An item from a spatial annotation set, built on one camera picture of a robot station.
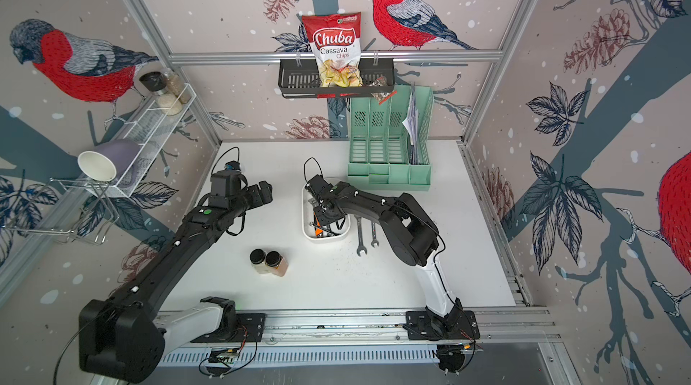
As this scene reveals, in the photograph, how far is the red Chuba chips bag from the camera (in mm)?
812

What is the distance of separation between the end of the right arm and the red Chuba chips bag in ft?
1.14

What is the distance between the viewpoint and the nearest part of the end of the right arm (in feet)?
2.26
